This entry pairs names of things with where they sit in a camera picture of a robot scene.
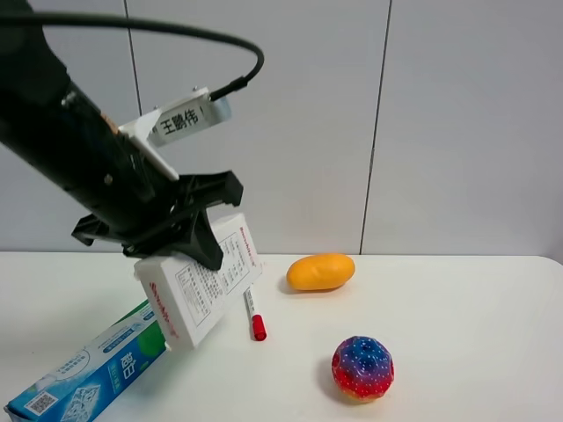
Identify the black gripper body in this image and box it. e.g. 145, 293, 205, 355
72, 171, 244, 258

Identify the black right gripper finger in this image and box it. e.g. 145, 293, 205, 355
173, 211, 223, 271

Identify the white cardboard box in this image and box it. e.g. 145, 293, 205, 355
135, 214, 262, 350

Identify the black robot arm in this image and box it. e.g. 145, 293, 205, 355
1, 1, 243, 271

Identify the red capped white marker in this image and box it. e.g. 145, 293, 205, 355
244, 287, 267, 341

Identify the blue green toothpaste box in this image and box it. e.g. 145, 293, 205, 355
4, 301, 165, 422

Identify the yellow mango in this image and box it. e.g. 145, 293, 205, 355
286, 253, 355, 292

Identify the multicoloured dotted ball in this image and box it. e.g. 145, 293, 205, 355
331, 336, 395, 403

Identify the white camera mount with label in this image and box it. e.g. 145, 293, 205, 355
119, 87, 231, 181

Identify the black cable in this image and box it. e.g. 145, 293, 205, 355
0, 12, 266, 102

